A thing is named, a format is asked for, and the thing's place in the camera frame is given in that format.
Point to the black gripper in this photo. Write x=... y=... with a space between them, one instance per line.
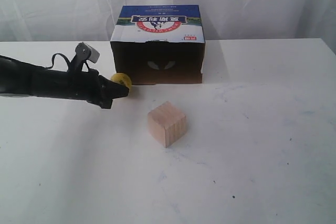
x=82 y=86

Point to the yellow tennis ball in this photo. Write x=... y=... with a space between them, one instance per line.
x=123 y=79

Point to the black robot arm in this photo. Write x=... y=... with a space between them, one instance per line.
x=21 y=79

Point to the wooden cube block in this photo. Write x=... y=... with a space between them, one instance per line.
x=167 y=124

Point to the blue white cardboard box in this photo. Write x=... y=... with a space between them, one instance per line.
x=159 y=44

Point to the white backdrop curtain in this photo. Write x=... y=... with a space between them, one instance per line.
x=36 y=20

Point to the black camera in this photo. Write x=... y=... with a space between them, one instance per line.
x=86 y=52

